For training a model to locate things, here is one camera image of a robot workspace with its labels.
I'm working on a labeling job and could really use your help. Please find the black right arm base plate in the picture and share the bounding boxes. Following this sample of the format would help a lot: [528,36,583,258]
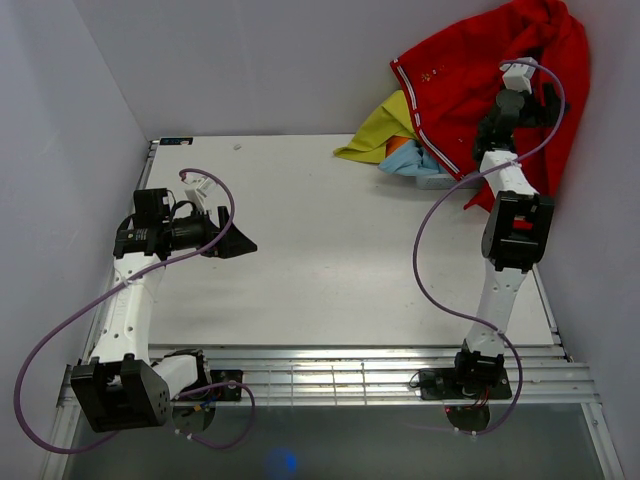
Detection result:
[417,368,512,401]

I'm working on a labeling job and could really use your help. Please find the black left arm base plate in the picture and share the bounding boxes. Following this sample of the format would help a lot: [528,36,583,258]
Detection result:
[204,369,244,402]

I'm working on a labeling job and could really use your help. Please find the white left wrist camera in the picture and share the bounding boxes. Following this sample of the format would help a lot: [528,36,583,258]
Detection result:
[180,172,217,214]

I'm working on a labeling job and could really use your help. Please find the red trousers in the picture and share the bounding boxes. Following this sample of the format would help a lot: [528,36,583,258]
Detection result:
[390,1,590,196]

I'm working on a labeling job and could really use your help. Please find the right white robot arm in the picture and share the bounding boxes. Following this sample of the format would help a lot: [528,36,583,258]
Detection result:
[451,83,565,399]

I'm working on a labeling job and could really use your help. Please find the light blue garment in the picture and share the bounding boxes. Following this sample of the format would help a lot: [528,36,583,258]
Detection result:
[378,139,446,177]

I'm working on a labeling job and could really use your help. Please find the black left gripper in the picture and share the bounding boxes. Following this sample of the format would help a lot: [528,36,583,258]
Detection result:
[163,206,257,259]

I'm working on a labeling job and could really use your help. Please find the dark label sticker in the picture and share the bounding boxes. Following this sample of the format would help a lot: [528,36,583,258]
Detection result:
[159,137,193,146]

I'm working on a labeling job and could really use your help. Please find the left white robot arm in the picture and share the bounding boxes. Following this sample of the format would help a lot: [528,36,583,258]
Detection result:
[70,178,257,433]

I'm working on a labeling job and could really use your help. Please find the yellow-green trousers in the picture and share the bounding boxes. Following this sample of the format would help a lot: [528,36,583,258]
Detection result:
[333,90,417,165]

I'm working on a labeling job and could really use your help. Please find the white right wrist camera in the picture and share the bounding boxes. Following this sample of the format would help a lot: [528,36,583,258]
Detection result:
[500,57,537,94]

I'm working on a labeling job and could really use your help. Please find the white plastic basket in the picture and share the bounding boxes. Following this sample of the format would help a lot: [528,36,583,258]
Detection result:
[415,173,457,190]

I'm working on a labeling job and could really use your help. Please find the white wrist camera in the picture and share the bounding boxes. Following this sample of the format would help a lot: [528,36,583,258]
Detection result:
[500,57,537,94]
[180,172,217,214]

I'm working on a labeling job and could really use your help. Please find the orange garment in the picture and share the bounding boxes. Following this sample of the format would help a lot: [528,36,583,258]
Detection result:
[385,136,414,158]

